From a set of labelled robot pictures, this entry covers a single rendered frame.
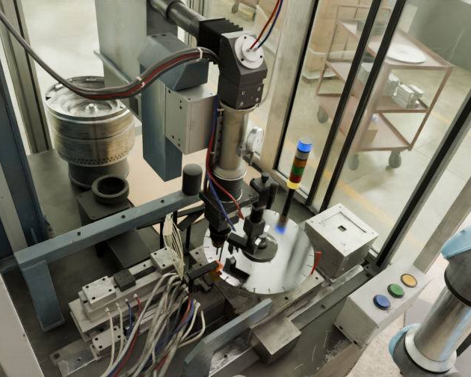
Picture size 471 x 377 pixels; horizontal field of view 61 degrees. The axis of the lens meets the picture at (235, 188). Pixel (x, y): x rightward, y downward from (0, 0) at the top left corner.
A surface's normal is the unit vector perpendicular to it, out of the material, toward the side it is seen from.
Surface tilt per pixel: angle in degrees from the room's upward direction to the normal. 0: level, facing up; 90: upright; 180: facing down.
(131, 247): 0
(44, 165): 0
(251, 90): 90
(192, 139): 90
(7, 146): 90
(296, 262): 0
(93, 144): 90
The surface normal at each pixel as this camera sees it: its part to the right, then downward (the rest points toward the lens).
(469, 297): -0.65, 0.52
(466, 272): -0.94, 0.24
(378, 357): 0.12, -0.75
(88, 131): 0.18, 0.66
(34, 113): 0.60, 0.58
